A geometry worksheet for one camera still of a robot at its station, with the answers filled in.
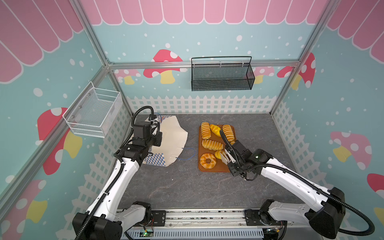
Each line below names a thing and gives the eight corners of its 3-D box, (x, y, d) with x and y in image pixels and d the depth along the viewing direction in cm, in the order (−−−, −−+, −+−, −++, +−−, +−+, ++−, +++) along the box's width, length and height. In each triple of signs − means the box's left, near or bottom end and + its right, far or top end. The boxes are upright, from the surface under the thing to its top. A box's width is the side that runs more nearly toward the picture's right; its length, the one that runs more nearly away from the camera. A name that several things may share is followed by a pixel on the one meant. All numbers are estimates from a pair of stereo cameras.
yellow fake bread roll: (226, 142, 106) (227, 139, 102) (221, 128, 114) (222, 124, 111) (234, 142, 106) (235, 138, 103) (229, 127, 115) (230, 123, 111)
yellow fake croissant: (215, 137, 108) (215, 134, 105) (209, 128, 114) (209, 124, 111) (222, 135, 110) (222, 132, 106) (216, 126, 115) (216, 122, 112)
